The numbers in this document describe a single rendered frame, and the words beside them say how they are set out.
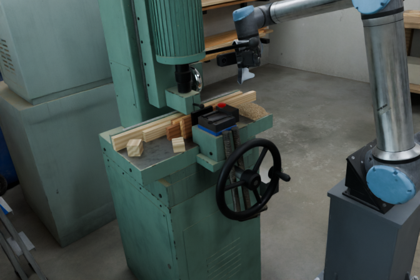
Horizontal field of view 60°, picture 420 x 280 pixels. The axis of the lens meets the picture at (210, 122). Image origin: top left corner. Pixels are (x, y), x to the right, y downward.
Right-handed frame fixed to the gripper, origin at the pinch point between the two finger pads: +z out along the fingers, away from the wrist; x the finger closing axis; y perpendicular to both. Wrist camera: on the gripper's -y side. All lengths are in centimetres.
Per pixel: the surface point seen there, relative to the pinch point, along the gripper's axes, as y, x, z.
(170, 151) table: -23.2, 23.7, 18.0
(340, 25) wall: 70, 25, -338
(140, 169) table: -29.3, 24.2, 29.6
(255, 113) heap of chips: 3.2, 22.1, -10.8
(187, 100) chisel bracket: -18.7, 10.5, 3.6
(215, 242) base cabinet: -18, 69, 6
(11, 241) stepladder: -125, 73, -2
